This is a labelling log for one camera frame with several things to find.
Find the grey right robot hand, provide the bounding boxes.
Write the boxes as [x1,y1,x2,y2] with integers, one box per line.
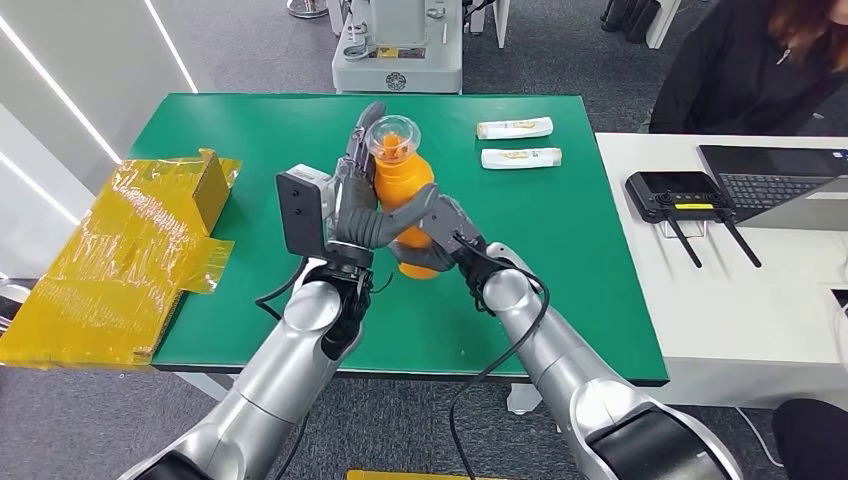
[387,194,488,273]

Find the white floor cable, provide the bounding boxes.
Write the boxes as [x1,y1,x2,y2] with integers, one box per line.
[733,405,786,469]

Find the chrome stanchion base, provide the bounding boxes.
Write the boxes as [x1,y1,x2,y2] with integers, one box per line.
[286,0,330,20]

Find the white desk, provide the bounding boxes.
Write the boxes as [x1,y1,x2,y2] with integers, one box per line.
[596,132,848,412]

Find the yellow flat object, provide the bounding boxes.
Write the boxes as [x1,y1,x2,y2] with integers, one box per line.
[346,469,505,480]

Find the grey machine with column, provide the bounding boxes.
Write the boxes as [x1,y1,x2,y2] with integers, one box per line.
[331,0,464,95]

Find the yellow taped cardboard box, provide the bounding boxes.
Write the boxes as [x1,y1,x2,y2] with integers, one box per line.
[0,148,243,370]

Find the white tube gold cap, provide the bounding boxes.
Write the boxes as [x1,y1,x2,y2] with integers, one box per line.
[480,146,564,171]
[476,116,555,141]

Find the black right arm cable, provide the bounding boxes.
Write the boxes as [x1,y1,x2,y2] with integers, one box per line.
[449,231,551,480]

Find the white furniture panel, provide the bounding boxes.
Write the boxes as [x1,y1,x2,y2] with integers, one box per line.
[491,0,511,49]
[645,0,684,51]

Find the orange bottle clear cap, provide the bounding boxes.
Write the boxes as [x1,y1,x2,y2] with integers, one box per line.
[365,114,442,282]

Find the grey round metal object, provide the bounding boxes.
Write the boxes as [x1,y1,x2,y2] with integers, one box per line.
[0,274,31,333]

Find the black remote controller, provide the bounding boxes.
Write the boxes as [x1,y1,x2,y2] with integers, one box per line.
[624,170,763,270]

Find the clear controller stand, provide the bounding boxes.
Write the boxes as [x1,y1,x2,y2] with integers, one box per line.
[662,220,709,240]

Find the black rounded object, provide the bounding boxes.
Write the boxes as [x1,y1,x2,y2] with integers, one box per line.
[771,398,848,480]

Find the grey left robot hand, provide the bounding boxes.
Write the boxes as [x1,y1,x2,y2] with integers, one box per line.
[327,100,440,266]

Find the grey laptop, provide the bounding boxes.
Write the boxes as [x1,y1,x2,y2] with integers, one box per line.
[697,144,848,232]

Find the person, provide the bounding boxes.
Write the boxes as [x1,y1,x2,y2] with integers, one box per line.
[647,0,848,137]

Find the black bundled objects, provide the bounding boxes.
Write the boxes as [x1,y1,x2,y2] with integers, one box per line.
[599,0,662,34]

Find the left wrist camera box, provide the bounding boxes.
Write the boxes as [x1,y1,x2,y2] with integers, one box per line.
[275,164,340,260]

